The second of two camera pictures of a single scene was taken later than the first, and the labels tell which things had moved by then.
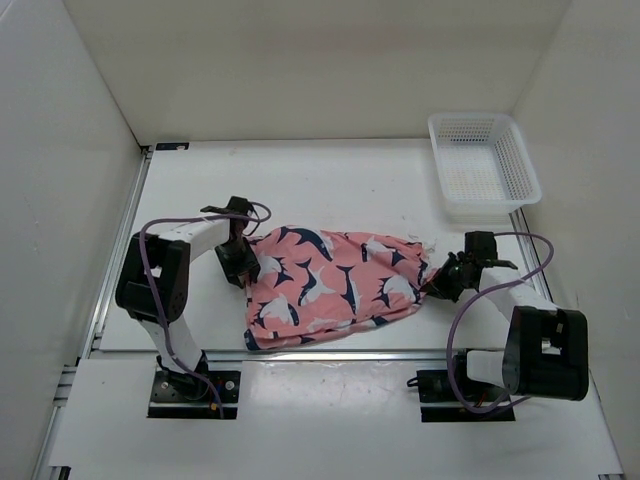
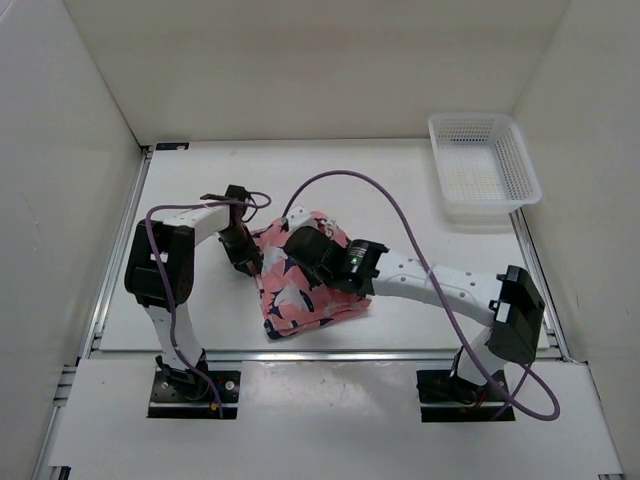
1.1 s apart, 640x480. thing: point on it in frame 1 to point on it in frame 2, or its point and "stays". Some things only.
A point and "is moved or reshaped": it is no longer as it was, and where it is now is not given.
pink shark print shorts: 313,282 is moved or reshaped
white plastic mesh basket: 488,172 stays
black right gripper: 439,287 to 310,273
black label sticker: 171,145 stays
